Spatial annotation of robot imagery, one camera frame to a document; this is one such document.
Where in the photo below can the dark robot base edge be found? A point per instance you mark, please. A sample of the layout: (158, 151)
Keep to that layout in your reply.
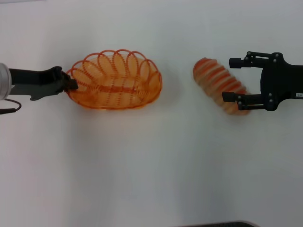
(217, 224)

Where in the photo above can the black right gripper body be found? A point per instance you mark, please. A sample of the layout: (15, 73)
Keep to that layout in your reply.
(281, 82)

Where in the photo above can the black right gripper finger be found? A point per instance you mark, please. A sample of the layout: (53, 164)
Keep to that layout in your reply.
(236, 62)
(251, 101)

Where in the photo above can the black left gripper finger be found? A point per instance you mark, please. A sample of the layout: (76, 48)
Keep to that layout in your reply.
(72, 85)
(65, 90)

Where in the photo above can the orange woven plastic basket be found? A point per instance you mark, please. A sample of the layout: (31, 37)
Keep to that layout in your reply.
(113, 94)

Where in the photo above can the striped toy bread loaf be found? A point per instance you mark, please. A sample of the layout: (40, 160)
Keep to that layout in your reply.
(217, 80)

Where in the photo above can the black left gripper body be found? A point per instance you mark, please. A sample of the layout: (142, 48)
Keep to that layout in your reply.
(35, 81)

